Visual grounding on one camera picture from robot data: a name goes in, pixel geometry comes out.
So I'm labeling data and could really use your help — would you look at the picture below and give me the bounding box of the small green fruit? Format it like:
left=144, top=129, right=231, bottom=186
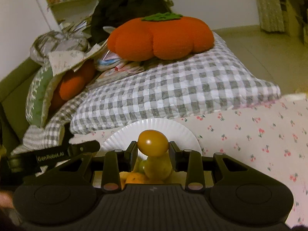
left=138, top=160, right=147, bottom=174

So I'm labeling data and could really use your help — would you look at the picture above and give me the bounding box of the orange mandarin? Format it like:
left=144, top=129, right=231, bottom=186
left=120, top=172, right=164, bottom=189

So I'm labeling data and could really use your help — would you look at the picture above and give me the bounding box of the pale yellow pear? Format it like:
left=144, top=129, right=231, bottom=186
left=144, top=153, right=172, bottom=180

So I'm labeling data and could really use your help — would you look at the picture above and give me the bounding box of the orange tomato fruit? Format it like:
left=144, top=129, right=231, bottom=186
left=137, top=129, right=169, bottom=157

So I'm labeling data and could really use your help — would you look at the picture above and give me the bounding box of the person's left hand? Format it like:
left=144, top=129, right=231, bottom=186
left=0, top=190, right=14, bottom=209

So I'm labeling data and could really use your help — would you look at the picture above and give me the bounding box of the white paper plate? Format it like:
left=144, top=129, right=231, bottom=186
left=98, top=118, right=202, bottom=160

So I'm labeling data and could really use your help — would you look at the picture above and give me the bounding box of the grey checked quilt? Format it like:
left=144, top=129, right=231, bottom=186
left=11, top=90, right=89, bottom=155

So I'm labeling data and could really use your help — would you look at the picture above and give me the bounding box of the green snowflake cushion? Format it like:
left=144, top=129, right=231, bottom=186
left=25, top=65, right=62, bottom=128

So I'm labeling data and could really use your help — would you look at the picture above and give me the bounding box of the olive green sofa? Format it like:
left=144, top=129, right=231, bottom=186
left=1, top=58, right=41, bottom=153

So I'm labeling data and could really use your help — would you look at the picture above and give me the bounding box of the grey checked pillow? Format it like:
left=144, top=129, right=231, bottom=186
left=70, top=35, right=281, bottom=135

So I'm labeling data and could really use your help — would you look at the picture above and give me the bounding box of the small orange pumpkin plush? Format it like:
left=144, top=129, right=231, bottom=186
left=49, top=59, right=96, bottom=113

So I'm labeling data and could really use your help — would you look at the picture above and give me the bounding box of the cherry print sheet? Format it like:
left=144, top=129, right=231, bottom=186
left=71, top=93, right=307, bottom=227

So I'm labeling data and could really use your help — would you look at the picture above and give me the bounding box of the plastic wrapped packet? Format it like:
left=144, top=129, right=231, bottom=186
left=93, top=49, right=128, bottom=71

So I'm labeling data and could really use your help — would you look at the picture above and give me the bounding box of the floral paper sheet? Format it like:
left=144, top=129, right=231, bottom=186
left=48, top=44, right=104, bottom=76

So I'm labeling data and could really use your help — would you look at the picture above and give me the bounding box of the large orange pumpkin plush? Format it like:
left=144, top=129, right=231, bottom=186
left=107, top=13, right=215, bottom=62

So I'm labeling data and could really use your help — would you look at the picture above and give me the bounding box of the silver plastic bag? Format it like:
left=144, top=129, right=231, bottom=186
left=30, top=31, right=90, bottom=66

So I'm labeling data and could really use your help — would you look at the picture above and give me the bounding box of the black coat pile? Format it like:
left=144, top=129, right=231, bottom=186
left=90, top=0, right=171, bottom=44

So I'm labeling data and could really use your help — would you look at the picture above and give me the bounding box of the bookshelf with books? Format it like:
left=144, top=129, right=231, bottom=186
left=35, top=0, right=99, bottom=31

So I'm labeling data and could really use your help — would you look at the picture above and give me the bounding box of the beige curtain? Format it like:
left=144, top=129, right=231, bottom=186
left=256, top=0, right=285, bottom=32

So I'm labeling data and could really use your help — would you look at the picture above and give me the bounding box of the wooden shelf unit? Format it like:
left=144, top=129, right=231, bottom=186
left=279, top=0, right=307, bottom=46

